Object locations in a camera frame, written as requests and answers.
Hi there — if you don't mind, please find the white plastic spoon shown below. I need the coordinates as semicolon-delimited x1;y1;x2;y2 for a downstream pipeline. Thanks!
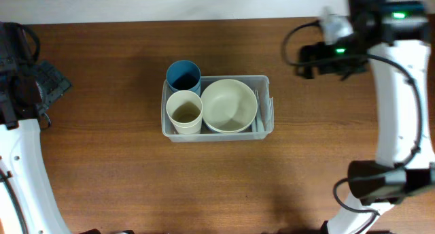
251;120;258;133

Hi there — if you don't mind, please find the cream cup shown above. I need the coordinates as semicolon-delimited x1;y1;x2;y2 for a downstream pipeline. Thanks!
174;122;202;135
166;90;203;131

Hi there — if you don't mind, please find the white plastic fork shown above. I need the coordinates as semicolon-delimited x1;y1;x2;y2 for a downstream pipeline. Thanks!
254;89;265;132

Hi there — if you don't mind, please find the cream bowl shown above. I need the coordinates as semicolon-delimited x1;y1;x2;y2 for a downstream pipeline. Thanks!
203;120;253;133
201;79;258;129

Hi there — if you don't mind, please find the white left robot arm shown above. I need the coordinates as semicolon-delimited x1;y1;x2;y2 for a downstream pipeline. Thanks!
1;22;72;233

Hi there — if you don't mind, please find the clear plastic storage container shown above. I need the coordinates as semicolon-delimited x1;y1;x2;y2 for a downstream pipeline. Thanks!
161;75;275;143

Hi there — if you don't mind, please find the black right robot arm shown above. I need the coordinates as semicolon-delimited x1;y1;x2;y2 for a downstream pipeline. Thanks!
294;0;434;233

